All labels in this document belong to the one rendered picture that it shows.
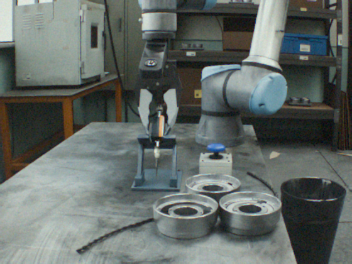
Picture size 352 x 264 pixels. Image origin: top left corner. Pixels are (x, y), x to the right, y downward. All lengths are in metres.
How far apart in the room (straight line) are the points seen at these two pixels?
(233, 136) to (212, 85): 0.16
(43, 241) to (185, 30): 4.17
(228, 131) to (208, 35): 3.53
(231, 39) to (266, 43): 3.02
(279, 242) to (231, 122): 0.61
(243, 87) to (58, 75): 2.03
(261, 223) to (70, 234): 0.31
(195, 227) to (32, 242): 0.26
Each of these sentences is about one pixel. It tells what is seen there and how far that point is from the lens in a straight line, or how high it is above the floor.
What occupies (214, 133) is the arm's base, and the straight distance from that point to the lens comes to 1.18.
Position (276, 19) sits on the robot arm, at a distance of 1.14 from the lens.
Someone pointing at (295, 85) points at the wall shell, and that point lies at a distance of 4.77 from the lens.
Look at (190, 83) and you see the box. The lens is 4.17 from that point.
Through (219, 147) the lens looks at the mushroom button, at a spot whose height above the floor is 0.87.
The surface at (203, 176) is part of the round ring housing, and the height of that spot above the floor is 0.84.
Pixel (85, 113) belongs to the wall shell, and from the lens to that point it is 5.00.
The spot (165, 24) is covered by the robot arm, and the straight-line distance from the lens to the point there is 0.86.
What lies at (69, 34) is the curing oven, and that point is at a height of 1.17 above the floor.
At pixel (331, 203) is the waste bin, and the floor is 0.41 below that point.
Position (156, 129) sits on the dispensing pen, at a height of 0.92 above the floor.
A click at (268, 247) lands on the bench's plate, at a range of 0.63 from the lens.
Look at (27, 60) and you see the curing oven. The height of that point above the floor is 1.00.
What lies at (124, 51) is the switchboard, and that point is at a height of 0.99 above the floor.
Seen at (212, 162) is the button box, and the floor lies 0.84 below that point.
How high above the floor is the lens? 1.10
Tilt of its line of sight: 13 degrees down
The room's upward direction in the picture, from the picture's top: straight up
